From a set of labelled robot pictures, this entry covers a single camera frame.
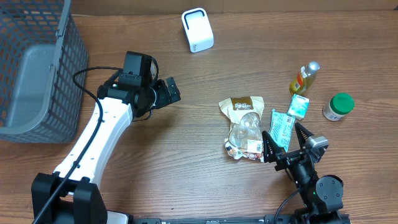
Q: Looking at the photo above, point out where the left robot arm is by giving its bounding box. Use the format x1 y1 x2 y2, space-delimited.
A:
31 51 181 223

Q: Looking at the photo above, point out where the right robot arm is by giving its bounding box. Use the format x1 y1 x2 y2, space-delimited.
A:
262 123 350 223

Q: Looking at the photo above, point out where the teal tissue pack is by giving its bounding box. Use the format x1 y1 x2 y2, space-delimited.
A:
269 109 295 152

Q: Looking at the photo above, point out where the grey plastic mesh basket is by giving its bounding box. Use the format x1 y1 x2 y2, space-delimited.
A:
1 0 88 143

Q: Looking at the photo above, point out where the clear bottle with silver cap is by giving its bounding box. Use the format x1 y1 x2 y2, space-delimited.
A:
289 61 320 96

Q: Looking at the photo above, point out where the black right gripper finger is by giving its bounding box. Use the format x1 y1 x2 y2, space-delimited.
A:
262 131 285 163
294 122 313 148

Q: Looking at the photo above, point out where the white barcode scanner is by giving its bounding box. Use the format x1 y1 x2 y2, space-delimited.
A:
181 7 214 53

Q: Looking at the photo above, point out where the green lid jar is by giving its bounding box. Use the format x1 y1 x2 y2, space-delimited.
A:
322 93 354 121

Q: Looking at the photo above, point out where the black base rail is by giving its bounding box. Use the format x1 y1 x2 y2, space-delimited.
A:
127 213 352 224

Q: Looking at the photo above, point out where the brown snack packet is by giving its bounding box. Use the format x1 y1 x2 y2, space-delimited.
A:
218 96 264 158

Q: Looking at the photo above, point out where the small Kleenex tissue pack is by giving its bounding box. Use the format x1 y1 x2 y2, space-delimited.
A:
287 94 310 120

